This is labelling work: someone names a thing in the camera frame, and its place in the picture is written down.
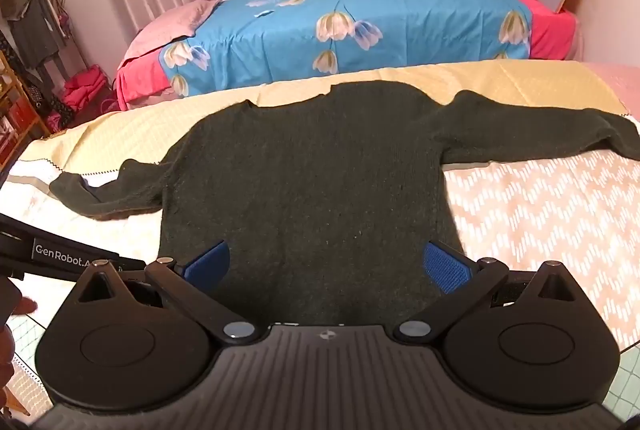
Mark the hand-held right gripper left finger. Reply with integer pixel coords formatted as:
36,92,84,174
70,240,257,344

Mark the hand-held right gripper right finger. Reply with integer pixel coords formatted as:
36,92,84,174
394,240,584,346

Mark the dark green knit sweater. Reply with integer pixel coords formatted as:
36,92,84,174
49,80,640,329

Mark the person's left hand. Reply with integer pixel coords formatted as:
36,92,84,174
0,297,40,394

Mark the yellow and beige patterned sheet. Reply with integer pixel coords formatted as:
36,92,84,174
0,60,640,363

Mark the wooden shelf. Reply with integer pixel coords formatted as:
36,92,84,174
0,50,52,173

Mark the pink pillow cloth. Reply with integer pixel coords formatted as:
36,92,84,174
117,0,224,71

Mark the blue floral blanket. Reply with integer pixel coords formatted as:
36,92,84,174
159,0,534,98

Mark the pink blanket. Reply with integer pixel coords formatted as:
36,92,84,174
585,62,640,121

